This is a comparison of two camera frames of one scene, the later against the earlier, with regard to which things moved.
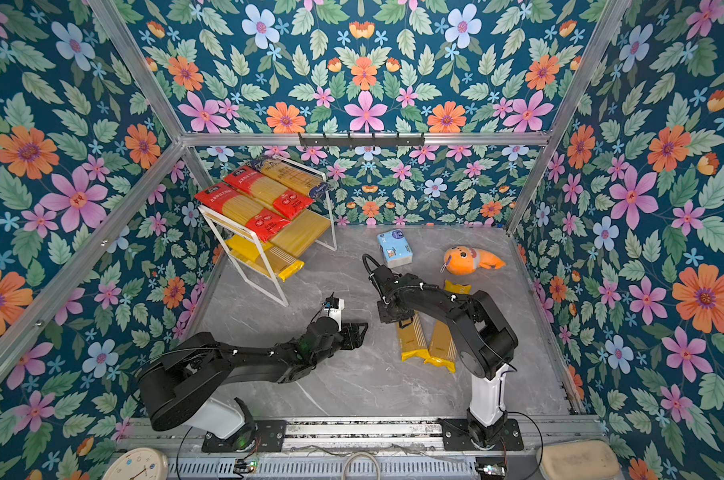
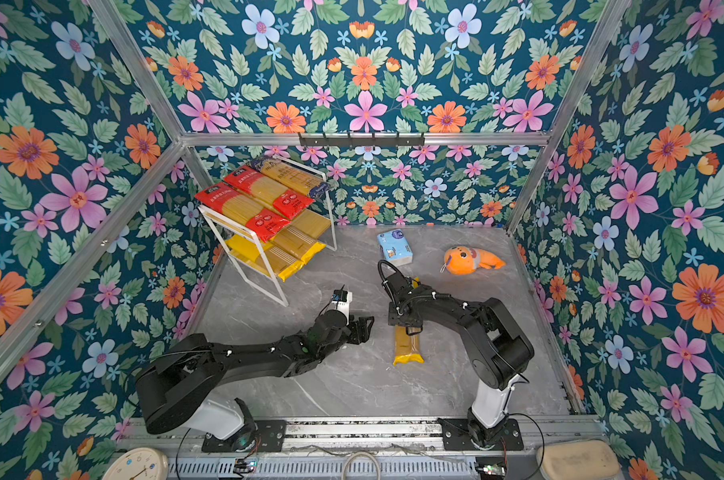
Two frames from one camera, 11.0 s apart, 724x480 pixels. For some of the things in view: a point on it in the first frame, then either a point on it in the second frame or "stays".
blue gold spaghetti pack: x=300 y=180 stays
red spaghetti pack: x=264 y=220 stays
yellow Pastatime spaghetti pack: x=247 y=249 stays
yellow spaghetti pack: x=441 y=346 to x=408 y=347
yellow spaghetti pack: x=413 y=339 to x=298 y=244
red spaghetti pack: x=284 y=201 stays
